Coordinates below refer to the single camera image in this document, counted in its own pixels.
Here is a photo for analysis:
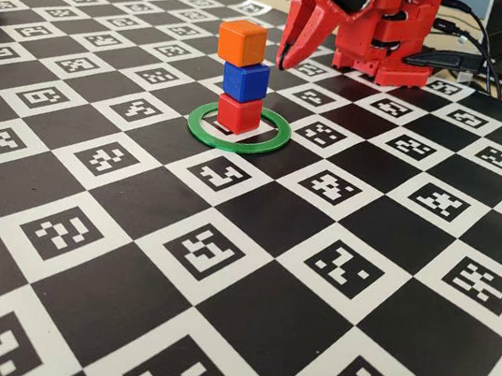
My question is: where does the blue cube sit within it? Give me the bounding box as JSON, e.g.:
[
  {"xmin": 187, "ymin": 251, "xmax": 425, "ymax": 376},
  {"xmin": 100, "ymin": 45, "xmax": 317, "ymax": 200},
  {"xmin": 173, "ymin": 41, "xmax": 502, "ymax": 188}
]
[{"xmin": 218, "ymin": 57, "xmax": 271, "ymax": 107}]

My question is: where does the green flat ring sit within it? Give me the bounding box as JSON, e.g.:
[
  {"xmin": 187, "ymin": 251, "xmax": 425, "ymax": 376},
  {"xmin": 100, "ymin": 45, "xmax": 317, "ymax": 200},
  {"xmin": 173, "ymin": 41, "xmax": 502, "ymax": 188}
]
[{"xmin": 183, "ymin": 96, "xmax": 295, "ymax": 160}]

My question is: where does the red robot base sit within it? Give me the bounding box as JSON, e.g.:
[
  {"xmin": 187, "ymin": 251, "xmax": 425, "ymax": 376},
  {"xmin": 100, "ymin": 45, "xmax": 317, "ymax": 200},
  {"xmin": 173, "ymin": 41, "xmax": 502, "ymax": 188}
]
[{"xmin": 328, "ymin": 19, "xmax": 439, "ymax": 94}]

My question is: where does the red cube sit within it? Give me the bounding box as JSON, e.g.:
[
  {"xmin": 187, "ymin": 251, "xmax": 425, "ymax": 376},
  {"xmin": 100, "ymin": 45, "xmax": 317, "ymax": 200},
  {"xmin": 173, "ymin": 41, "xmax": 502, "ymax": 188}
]
[{"xmin": 213, "ymin": 92, "xmax": 265, "ymax": 137}]

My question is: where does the orange cube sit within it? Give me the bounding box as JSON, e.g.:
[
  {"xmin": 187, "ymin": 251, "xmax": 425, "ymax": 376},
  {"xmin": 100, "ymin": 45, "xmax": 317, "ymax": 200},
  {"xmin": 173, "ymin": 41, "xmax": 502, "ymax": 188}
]
[{"xmin": 213, "ymin": 16, "xmax": 271, "ymax": 71}]

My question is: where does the black usb cable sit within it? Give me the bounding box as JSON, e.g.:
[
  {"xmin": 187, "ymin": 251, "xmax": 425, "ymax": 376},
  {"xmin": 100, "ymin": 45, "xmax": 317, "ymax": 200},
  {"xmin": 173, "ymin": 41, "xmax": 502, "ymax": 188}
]
[
  {"xmin": 428, "ymin": 0, "xmax": 502, "ymax": 100},
  {"xmin": 424, "ymin": 17, "xmax": 502, "ymax": 95}
]

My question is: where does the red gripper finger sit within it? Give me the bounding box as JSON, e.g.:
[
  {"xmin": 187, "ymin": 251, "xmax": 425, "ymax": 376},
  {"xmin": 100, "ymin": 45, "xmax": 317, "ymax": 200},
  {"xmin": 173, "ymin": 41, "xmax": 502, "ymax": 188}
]
[
  {"xmin": 274, "ymin": 0, "xmax": 316, "ymax": 70},
  {"xmin": 278, "ymin": 0, "xmax": 356, "ymax": 79}
]

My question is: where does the checkerboard marker mat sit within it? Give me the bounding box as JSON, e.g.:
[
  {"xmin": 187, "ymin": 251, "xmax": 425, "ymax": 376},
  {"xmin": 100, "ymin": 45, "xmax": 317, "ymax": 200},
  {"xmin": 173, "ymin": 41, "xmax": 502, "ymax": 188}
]
[{"xmin": 0, "ymin": 0, "xmax": 502, "ymax": 376}]

